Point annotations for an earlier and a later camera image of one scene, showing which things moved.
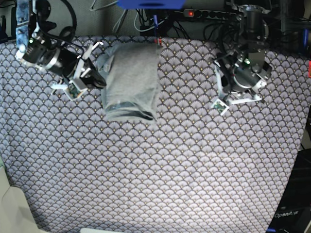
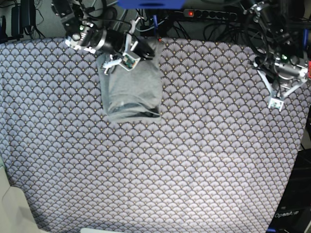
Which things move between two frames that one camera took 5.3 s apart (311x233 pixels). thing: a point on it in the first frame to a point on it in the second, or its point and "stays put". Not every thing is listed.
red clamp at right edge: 309,69 stays put
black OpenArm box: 293,213 stays put
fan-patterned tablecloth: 189,171 stays put
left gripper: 61,60 to 97,35
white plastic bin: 15,216 stays put
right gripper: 250,71 to 289,68
